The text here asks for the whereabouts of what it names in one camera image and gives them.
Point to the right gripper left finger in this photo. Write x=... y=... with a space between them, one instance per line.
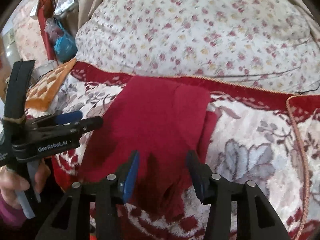
x=70 y=218

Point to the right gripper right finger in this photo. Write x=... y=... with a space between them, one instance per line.
x=256 y=217

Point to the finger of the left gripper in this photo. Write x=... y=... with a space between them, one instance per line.
x=89 y=124
x=59 y=119

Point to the dark red small garment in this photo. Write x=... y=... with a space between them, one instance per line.
x=163 y=120

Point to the person left hand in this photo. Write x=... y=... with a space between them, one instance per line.
x=11 y=182

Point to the orange checkered pillow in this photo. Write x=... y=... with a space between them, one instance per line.
x=41 y=95

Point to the blue plastic bag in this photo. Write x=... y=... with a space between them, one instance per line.
x=65 y=47

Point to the red white floral plush blanket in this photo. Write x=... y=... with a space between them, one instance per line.
x=261 y=135

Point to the white floral quilt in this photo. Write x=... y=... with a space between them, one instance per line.
x=270 y=44

